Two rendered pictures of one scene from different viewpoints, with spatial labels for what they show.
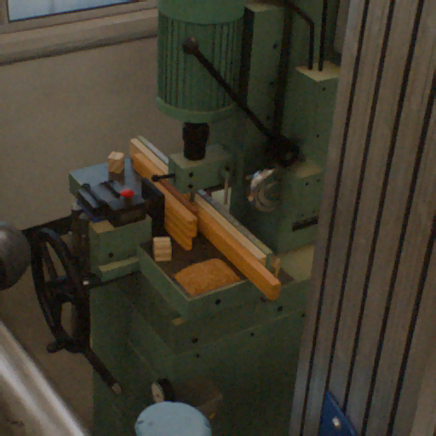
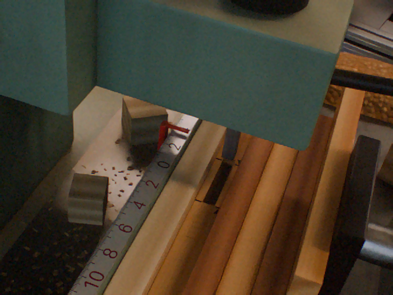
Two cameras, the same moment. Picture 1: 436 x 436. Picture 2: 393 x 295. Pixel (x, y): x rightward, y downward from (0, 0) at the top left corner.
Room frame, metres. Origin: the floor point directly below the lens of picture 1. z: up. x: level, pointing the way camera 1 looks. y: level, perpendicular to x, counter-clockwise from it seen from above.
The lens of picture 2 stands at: (1.97, 0.27, 1.22)
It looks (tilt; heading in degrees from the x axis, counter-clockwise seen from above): 41 degrees down; 228
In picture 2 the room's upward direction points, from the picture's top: 9 degrees clockwise
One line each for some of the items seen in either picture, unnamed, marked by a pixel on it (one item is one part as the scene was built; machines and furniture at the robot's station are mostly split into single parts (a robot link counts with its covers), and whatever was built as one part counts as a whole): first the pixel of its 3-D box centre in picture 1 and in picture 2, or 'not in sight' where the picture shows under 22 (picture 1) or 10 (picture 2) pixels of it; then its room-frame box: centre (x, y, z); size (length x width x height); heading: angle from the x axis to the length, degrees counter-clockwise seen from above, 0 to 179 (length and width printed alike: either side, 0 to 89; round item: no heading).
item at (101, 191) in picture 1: (111, 202); not in sight; (1.67, 0.24, 0.99); 0.13 x 0.11 x 0.06; 34
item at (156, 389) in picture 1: (164, 395); not in sight; (1.42, 0.09, 0.65); 0.06 x 0.04 x 0.08; 34
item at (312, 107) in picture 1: (318, 103); not in sight; (1.75, -0.20, 1.23); 0.09 x 0.08 x 0.15; 124
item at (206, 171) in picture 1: (201, 171); (219, 52); (1.76, 0.05, 1.03); 0.14 x 0.07 x 0.09; 124
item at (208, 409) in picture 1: (191, 408); not in sight; (1.46, 0.03, 0.58); 0.12 x 0.08 x 0.08; 124
